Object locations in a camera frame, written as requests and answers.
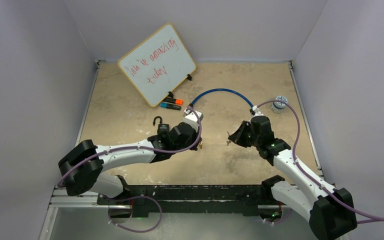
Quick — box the white dry-erase board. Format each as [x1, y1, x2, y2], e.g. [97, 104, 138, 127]
[117, 23, 197, 107]

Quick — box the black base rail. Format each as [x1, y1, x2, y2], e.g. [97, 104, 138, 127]
[97, 184, 289, 221]

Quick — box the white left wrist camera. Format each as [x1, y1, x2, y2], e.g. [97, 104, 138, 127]
[182, 109, 204, 132]

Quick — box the black padlock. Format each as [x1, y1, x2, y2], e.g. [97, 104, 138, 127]
[152, 115, 170, 136]

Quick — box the orange-capped black marker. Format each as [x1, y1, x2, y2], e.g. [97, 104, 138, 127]
[163, 97, 183, 106]

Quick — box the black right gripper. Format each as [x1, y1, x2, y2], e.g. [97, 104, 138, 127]
[229, 121, 261, 149]

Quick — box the blue cable lock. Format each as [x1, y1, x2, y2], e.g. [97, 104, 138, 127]
[188, 88, 254, 108]

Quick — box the aluminium frame rail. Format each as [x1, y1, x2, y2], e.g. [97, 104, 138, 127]
[48, 188, 109, 208]

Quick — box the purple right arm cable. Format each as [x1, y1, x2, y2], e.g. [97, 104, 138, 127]
[255, 99, 384, 223]

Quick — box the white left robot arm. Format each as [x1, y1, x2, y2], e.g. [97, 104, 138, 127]
[57, 122, 202, 205]

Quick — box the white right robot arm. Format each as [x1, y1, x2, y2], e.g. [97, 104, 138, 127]
[228, 115, 358, 240]

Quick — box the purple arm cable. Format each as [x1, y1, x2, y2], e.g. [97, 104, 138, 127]
[56, 107, 203, 233]
[255, 99, 384, 223]

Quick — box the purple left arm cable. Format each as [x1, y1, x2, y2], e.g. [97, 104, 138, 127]
[56, 107, 203, 233]

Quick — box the blue-capped black marker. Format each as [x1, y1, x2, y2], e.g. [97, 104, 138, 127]
[159, 102, 182, 111]

